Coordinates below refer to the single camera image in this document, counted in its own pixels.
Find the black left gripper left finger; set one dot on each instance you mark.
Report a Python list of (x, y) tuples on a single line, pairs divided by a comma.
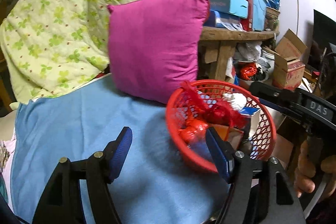
[(61, 200)]

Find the open cardboard box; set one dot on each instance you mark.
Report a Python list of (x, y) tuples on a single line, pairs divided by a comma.
[(288, 68)]

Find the magenta pillow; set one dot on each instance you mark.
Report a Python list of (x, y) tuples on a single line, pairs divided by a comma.
[(153, 45)]

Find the green clover patterned quilt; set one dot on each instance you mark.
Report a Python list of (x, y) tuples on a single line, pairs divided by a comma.
[(52, 47)]

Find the blue fleece blanket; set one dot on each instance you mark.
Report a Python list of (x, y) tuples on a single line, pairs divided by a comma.
[(154, 186)]

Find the wooden table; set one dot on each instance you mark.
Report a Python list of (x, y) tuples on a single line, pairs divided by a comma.
[(217, 45)]

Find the beige patterned fabric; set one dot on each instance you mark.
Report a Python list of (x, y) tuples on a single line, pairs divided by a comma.
[(4, 155)]

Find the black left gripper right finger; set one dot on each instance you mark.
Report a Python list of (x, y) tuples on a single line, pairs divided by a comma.
[(259, 191)]

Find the light blue box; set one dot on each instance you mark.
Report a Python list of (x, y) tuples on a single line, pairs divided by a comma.
[(234, 7)]

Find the red ribbon plastic strip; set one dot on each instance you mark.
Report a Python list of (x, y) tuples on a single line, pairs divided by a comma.
[(219, 113)]

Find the white wrapper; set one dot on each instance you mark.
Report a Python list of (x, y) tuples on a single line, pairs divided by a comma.
[(237, 100)]

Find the blue printed package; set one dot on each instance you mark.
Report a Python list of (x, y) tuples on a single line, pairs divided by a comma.
[(253, 116)]

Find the person's right hand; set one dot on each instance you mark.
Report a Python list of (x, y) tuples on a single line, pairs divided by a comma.
[(305, 171)]

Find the orange white cardboard box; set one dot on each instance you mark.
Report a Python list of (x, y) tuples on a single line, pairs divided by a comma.
[(232, 135)]

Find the pale pink bed sheet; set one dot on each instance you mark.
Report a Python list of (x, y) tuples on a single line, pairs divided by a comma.
[(6, 174)]

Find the light blue plastic bin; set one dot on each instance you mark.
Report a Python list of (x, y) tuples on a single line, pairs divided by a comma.
[(259, 13)]

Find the red plastic mesh basket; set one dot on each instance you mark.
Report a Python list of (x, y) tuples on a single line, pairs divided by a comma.
[(196, 155)]

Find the red plastic bag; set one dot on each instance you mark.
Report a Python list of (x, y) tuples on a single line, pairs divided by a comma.
[(194, 131)]

